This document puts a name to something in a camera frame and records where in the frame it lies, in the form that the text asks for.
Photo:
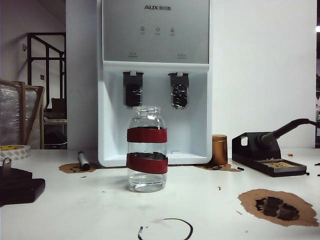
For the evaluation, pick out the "glass bottle with red bands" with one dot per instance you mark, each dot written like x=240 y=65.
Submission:
x=147 y=135

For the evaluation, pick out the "grey dispenser push lever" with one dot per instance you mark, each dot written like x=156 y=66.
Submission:
x=132 y=82
x=178 y=81

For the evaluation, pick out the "white AUX water dispenser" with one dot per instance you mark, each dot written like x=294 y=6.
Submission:
x=155 y=45

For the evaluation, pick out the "black marker pen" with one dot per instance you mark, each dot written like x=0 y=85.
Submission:
x=83 y=161

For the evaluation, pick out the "small black standoff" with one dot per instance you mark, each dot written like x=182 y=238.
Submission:
x=239 y=169

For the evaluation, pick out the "black soldering iron stand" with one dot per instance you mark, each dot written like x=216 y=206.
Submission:
x=250 y=155

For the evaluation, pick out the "brown cardboard box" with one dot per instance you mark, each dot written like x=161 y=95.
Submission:
x=58 y=105

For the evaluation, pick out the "white double-sided tape roll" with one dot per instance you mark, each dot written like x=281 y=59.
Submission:
x=15 y=153

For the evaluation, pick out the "black flat box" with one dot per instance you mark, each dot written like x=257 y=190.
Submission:
x=20 y=191

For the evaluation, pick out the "black metal shelf frame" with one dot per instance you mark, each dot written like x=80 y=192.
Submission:
x=47 y=65

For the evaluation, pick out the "small black wall plate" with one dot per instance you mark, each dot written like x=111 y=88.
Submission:
x=42 y=77

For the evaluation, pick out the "grey round wall knob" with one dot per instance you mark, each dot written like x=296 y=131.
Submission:
x=24 y=47

